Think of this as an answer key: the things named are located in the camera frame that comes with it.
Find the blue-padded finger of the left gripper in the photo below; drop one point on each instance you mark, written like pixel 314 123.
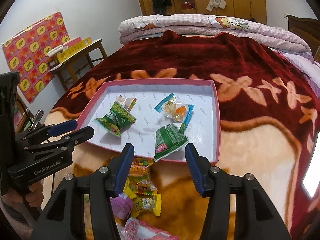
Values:
pixel 62 128

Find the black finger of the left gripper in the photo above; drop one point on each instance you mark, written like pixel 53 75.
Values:
pixel 68 142

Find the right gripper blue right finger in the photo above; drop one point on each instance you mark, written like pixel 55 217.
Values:
pixel 199 168

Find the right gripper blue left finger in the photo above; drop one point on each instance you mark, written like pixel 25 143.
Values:
pixel 119 168

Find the orange gummy packet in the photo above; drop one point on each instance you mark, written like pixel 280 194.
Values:
pixel 140 181

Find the purple jelly cup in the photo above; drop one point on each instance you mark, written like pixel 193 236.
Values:
pixel 122 206

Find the green snack packet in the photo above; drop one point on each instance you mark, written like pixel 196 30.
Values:
pixel 118 118
pixel 169 139

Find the yellow candy packet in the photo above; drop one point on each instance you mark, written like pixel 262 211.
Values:
pixel 152 204

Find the small clear snack packet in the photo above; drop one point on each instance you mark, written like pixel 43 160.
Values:
pixel 126 103

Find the blue clear cookie packet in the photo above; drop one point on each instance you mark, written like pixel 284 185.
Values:
pixel 176 110

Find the pink drink pouch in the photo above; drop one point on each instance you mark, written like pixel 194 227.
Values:
pixel 140 230

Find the left hand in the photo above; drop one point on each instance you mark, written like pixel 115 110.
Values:
pixel 34 198

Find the pink cardboard box tray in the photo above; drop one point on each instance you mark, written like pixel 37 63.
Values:
pixel 203 130

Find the small wooden side table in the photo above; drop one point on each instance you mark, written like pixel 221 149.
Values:
pixel 71 61

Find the red yellow patterned board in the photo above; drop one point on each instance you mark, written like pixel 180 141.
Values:
pixel 27 53

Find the yellow box on table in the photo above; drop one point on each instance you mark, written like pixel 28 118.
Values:
pixel 72 50

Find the red floral plush blanket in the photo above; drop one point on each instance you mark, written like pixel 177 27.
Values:
pixel 256 111

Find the smartphone with lit screen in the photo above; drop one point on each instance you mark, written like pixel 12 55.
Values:
pixel 312 176

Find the folded pink checkered quilt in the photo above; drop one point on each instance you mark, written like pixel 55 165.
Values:
pixel 211 25

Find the lavender ruffled bedsheet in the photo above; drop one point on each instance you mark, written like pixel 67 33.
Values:
pixel 311 69

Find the white hanging cloth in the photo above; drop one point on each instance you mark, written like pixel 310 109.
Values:
pixel 216 4

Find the wooden headboard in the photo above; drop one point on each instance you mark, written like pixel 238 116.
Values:
pixel 308 29

